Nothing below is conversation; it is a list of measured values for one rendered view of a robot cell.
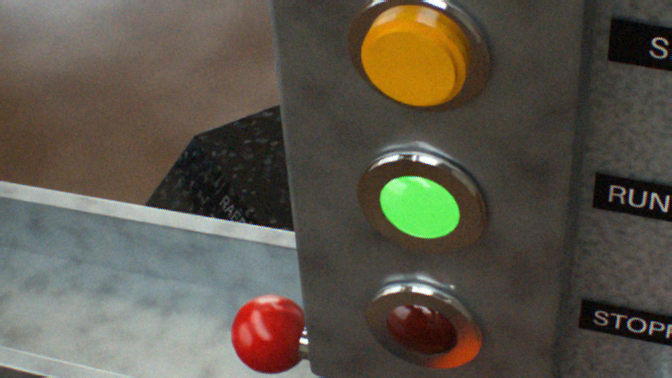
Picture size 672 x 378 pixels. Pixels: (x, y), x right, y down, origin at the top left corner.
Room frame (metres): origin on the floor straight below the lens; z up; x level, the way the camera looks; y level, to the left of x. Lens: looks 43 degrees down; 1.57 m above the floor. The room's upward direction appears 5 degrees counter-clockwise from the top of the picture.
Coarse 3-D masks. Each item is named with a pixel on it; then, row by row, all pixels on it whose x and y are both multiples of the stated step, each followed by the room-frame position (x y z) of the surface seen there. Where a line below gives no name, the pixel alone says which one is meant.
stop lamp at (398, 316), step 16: (400, 320) 0.25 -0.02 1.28; (416, 320) 0.24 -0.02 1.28; (432, 320) 0.24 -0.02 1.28; (448, 320) 0.24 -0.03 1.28; (400, 336) 0.25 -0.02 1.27; (416, 336) 0.24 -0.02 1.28; (432, 336) 0.24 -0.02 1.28; (448, 336) 0.24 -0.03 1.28; (416, 352) 0.24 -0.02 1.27; (432, 352) 0.24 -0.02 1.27
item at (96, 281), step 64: (0, 192) 0.53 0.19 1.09; (0, 256) 0.52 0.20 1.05; (64, 256) 0.51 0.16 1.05; (128, 256) 0.50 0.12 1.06; (192, 256) 0.48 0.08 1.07; (256, 256) 0.47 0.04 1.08; (0, 320) 0.47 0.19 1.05; (64, 320) 0.46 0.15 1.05; (128, 320) 0.46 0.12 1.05; (192, 320) 0.45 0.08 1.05
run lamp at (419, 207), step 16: (384, 192) 0.25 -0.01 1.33; (400, 192) 0.25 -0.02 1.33; (416, 192) 0.24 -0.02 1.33; (432, 192) 0.24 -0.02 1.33; (384, 208) 0.25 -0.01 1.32; (400, 208) 0.25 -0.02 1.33; (416, 208) 0.24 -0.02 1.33; (432, 208) 0.24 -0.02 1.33; (448, 208) 0.24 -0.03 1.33; (400, 224) 0.25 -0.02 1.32; (416, 224) 0.24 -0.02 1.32; (432, 224) 0.24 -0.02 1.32; (448, 224) 0.24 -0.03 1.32
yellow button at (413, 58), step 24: (384, 24) 0.25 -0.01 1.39; (408, 24) 0.24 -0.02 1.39; (432, 24) 0.24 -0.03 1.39; (384, 48) 0.24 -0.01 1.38; (408, 48) 0.24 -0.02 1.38; (432, 48) 0.24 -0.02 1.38; (456, 48) 0.24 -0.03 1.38; (384, 72) 0.24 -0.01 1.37; (408, 72) 0.24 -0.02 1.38; (432, 72) 0.24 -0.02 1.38; (456, 72) 0.24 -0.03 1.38; (408, 96) 0.24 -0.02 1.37; (432, 96) 0.24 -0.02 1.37
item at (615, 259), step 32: (608, 0) 0.25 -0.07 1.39; (640, 0) 0.25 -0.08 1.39; (608, 32) 0.25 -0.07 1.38; (608, 64) 0.25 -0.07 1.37; (608, 96) 0.25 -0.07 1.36; (640, 96) 0.25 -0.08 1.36; (608, 128) 0.25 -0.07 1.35; (640, 128) 0.25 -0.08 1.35; (608, 160) 0.25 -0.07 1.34; (640, 160) 0.25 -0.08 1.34; (576, 224) 0.25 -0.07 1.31; (608, 224) 0.25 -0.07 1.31; (640, 224) 0.24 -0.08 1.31; (576, 256) 0.25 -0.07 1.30; (608, 256) 0.25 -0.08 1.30; (640, 256) 0.24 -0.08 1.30; (576, 288) 0.25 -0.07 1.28; (608, 288) 0.25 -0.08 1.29; (640, 288) 0.24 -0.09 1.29; (576, 320) 0.25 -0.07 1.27; (576, 352) 0.25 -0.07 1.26; (608, 352) 0.25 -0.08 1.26; (640, 352) 0.24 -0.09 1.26
